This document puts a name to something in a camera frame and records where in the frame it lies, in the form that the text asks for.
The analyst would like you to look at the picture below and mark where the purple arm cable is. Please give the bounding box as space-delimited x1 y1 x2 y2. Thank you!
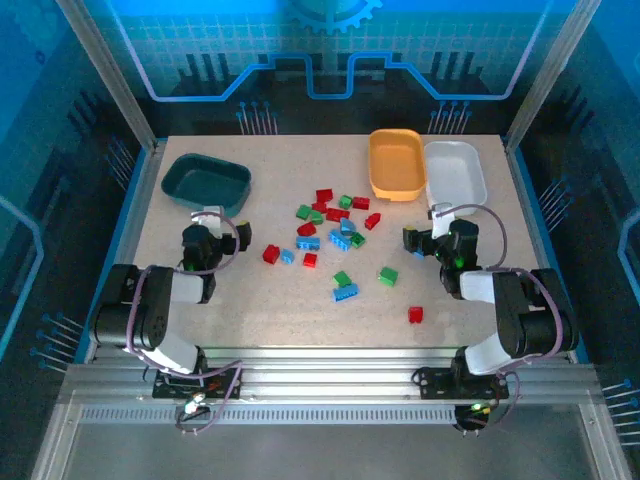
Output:
432 202 562 440
122 208 245 436

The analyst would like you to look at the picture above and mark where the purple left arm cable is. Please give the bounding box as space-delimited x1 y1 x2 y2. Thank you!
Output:
122 208 245 436

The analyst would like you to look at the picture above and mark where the yellow plastic container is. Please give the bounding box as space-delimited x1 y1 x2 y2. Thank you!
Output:
368 128 427 204

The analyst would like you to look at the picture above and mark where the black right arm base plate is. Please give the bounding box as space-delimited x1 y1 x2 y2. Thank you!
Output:
412 367 511 401

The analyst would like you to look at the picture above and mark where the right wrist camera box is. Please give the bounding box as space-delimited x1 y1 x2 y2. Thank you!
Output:
430 203 455 240

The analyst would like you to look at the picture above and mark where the aluminium side frame rail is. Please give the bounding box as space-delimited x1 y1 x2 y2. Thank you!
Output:
502 137 586 364
74 139 169 364

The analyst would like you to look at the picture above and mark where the aluminium front frame rail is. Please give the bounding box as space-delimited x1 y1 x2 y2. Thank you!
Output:
59 347 606 406

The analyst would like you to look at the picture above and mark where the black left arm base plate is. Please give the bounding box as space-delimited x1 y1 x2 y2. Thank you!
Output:
152 366 245 400

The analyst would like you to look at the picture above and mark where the blue printed backdrop panel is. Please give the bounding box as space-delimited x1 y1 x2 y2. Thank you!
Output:
82 0 581 139

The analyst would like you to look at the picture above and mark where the dark teal plastic container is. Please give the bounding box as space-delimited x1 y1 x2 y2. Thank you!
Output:
160 153 253 212

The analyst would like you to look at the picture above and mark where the aluminium frame post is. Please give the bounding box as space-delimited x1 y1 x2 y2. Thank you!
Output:
502 0 605 151
53 0 167 151

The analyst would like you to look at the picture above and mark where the slotted grey cable duct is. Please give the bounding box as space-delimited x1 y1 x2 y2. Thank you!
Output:
79 405 586 426

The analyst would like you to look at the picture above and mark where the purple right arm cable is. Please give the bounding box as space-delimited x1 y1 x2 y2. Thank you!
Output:
432 202 562 440

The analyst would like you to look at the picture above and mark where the white plastic container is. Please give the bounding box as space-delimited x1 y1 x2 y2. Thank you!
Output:
423 140 489 217

